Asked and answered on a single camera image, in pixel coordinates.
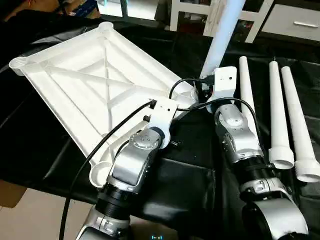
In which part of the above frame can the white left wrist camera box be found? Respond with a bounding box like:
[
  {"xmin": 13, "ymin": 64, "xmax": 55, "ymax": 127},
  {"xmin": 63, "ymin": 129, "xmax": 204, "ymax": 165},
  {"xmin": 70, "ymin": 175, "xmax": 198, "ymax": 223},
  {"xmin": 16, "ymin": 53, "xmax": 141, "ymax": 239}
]
[{"xmin": 146, "ymin": 97, "xmax": 180, "ymax": 147}]

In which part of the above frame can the blue box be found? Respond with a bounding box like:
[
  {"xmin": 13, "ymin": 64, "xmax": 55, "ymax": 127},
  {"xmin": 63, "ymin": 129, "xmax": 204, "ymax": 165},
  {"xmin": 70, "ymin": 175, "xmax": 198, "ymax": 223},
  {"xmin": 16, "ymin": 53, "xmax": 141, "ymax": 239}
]
[{"xmin": 64, "ymin": 0, "xmax": 102, "ymax": 19}]

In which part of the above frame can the flat brown cardboard sheet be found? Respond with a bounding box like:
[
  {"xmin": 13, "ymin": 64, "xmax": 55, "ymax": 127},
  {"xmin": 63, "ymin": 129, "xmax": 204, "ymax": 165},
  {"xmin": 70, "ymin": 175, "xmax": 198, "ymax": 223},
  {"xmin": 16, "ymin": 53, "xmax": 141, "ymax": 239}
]
[{"xmin": 0, "ymin": 179, "xmax": 29, "ymax": 209}]

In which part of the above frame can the white drawer unit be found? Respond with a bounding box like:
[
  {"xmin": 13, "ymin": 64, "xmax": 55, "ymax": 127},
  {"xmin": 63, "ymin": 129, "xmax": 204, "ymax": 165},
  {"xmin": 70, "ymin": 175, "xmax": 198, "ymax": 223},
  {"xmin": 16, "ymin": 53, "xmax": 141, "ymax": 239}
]
[{"xmin": 259, "ymin": 2, "xmax": 320, "ymax": 43}]

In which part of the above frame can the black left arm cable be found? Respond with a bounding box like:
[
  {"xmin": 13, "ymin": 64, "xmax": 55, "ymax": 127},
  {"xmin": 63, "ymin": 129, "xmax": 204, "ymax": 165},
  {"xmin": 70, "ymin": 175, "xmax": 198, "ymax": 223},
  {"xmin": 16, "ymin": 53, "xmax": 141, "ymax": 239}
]
[{"xmin": 58, "ymin": 99, "xmax": 158, "ymax": 240}]

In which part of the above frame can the white plastic table leg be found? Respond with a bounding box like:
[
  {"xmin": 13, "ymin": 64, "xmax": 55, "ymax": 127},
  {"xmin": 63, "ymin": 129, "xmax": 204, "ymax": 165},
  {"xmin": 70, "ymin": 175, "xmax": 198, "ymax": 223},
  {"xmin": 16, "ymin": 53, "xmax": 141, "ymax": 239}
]
[
  {"xmin": 280, "ymin": 65, "xmax": 320, "ymax": 184},
  {"xmin": 268, "ymin": 60, "xmax": 296, "ymax": 171},
  {"xmin": 199, "ymin": 0, "xmax": 246, "ymax": 79},
  {"xmin": 238, "ymin": 55, "xmax": 261, "ymax": 137}
]

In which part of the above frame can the white plastic table top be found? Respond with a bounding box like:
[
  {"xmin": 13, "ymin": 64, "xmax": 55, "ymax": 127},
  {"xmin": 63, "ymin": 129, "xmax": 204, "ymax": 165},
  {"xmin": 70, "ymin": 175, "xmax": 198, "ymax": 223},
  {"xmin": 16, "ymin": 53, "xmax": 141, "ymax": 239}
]
[{"xmin": 8, "ymin": 21, "xmax": 202, "ymax": 189}]

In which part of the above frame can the black mat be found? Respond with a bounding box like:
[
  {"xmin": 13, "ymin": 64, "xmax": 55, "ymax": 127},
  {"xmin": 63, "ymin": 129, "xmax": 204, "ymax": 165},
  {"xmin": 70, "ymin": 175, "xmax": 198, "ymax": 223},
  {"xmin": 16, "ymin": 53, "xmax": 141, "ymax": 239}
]
[{"xmin": 0, "ymin": 10, "xmax": 320, "ymax": 240}]

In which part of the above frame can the white glass door cabinet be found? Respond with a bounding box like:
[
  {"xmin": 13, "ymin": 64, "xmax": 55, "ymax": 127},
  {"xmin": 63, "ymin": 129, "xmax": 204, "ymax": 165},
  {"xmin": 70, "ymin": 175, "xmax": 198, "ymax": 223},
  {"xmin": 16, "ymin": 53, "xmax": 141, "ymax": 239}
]
[{"xmin": 169, "ymin": 0, "xmax": 277, "ymax": 45}]

